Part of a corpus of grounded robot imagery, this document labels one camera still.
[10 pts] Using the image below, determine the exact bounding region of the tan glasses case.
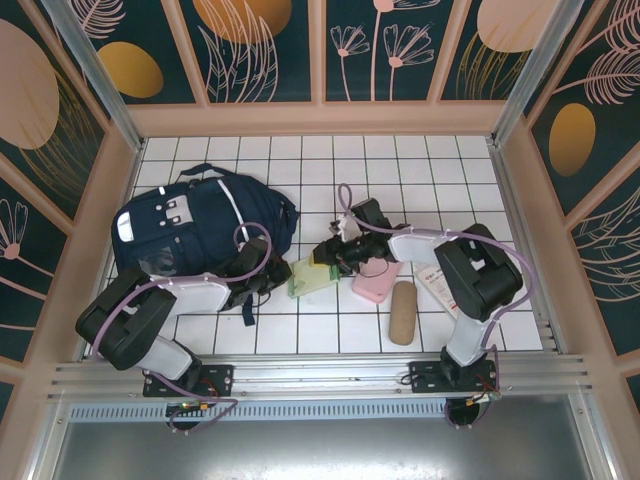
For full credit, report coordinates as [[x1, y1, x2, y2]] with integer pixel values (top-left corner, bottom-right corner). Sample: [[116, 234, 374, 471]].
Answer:
[[388, 281, 419, 346]]

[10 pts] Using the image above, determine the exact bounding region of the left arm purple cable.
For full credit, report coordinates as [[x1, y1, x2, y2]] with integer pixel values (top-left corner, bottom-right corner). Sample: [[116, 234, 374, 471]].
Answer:
[[92, 223, 275, 436]]

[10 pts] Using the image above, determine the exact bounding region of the white red package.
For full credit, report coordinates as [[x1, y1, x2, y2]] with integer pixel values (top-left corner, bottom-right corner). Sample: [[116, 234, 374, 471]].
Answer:
[[413, 263, 461, 316]]

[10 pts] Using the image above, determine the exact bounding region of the right black mount plate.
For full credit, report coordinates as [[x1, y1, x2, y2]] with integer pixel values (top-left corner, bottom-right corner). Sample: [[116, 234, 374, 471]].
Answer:
[[409, 360, 501, 397]]

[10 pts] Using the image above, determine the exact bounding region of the pink pencil case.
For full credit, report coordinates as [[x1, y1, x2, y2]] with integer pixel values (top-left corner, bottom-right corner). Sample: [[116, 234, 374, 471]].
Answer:
[[351, 259, 403, 305]]

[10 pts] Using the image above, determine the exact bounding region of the slotted metal cable duct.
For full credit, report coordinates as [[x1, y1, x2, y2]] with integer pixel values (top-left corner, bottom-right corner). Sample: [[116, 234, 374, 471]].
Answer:
[[67, 403, 599, 422]]

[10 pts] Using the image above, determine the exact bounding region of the green notebook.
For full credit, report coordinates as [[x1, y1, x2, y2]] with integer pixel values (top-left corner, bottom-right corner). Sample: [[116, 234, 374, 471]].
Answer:
[[288, 257, 342, 300]]

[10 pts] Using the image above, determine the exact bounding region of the navy blue backpack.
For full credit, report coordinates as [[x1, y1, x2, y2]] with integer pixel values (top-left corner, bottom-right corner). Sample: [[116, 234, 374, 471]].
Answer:
[[110, 163, 300, 329]]

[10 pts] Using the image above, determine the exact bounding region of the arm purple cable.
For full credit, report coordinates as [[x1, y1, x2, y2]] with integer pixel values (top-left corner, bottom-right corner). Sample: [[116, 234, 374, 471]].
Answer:
[[92, 223, 275, 436], [337, 182, 539, 431]]

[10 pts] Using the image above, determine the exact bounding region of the aluminium frame post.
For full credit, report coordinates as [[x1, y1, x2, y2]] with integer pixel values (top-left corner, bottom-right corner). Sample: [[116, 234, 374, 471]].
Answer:
[[489, 0, 586, 146], [39, 0, 147, 154]]

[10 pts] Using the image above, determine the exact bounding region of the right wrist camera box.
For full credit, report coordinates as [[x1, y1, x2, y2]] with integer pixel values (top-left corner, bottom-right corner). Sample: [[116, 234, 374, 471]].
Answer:
[[329, 214, 359, 241]]

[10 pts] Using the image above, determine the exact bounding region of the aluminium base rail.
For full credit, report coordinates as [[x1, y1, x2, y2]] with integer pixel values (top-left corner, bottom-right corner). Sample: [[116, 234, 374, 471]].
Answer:
[[47, 353, 599, 406]]

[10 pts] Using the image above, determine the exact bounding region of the left black mount plate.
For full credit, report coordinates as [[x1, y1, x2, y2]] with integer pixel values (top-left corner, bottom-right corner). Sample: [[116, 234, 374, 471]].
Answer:
[[142, 363, 235, 399]]

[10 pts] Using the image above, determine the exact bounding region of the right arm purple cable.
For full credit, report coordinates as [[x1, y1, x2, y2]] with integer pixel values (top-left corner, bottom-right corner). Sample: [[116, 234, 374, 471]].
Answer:
[[337, 182, 539, 431]]

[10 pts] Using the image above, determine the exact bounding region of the small circuit board with wires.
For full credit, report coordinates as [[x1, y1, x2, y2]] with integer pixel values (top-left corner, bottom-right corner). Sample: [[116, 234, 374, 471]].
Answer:
[[164, 399, 221, 419], [464, 389, 504, 406]]

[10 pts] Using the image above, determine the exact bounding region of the black mount plate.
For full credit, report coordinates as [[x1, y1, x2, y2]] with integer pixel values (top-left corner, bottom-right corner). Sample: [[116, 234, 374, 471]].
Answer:
[[142, 363, 235, 399], [409, 360, 501, 397]]

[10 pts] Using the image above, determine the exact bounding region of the aluminium side rail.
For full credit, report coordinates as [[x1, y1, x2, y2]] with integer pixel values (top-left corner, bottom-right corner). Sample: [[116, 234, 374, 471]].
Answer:
[[487, 137, 571, 357]]

